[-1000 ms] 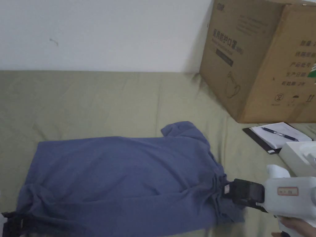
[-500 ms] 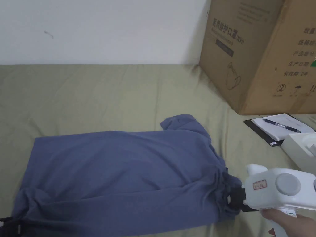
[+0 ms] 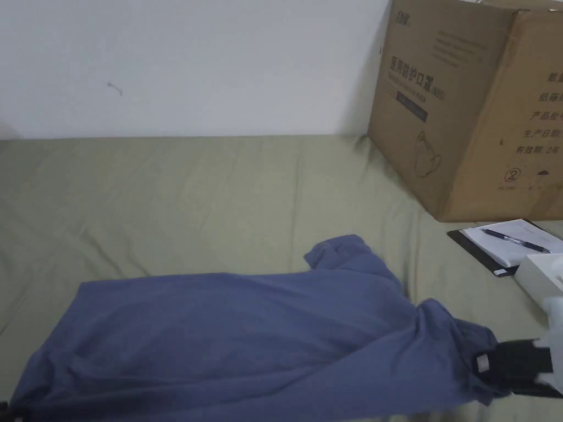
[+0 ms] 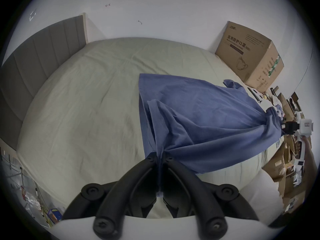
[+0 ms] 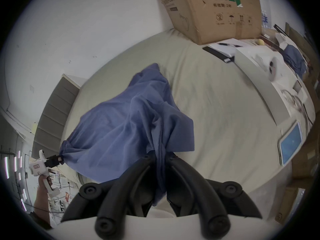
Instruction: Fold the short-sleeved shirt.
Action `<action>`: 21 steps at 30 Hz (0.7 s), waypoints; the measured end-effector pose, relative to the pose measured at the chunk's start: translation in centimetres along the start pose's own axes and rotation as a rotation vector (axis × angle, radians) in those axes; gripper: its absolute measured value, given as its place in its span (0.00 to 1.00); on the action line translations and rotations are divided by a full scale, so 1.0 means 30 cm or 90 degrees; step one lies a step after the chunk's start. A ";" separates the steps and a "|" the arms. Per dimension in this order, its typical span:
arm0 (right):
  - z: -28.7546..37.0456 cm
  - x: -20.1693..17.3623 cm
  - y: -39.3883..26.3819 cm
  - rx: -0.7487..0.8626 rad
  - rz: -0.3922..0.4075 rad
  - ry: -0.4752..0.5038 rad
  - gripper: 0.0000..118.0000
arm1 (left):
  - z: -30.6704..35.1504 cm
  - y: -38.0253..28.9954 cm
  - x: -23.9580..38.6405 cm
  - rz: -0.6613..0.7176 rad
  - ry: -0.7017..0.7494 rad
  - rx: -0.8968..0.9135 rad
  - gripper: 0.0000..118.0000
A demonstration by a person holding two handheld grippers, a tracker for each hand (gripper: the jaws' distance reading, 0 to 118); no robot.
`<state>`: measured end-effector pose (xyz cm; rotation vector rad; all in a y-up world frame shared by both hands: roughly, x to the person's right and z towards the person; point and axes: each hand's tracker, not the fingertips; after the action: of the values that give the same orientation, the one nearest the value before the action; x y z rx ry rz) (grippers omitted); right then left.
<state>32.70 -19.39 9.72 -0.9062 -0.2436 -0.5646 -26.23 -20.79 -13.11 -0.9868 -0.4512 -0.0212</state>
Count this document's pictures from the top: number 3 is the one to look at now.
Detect dark blue shirt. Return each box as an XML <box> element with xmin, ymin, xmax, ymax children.
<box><xmin>8</xmin><ymin>234</ymin><xmax>503</xmax><ymax>422</ymax></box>

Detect dark blue pen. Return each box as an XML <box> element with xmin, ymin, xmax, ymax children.
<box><xmin>481</xmin><ymin>227</ymin><xmax>553</xmax><ymax>255</ymax></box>

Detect flat white box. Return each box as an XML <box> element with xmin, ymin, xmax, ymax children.
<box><xmin>514</xmin><ymin>252</ymin><xmax>563</xmax><ymax>309</ymax></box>

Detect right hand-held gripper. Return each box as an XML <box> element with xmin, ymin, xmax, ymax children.
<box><xmin>477</xmin><ymin>296</ymin><xmax>563</xmax><ymax>397</ymax></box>

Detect white paper sheets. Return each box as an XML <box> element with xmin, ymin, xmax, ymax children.
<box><xmin>463</xmin><ymin>219</ymin><xmax>563</xmax><ymax>268</ymax></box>

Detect bed with pale green sheet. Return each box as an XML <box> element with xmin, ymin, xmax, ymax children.
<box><xmin>0</xmin><ymin>134</ymin><xmax>563</xmax><ymax>422</ymax></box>

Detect large brown cardboard carton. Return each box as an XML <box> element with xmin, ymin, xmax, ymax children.
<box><xmin>367</xmin><ymin>0</ymin><xmax>563</xmax><ymax>223</ymax></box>

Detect black clipboard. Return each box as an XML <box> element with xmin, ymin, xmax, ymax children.
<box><xmin>446</xmin><ymin>218</ymin><xmax>563</xmax><ymax>278</ymax></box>

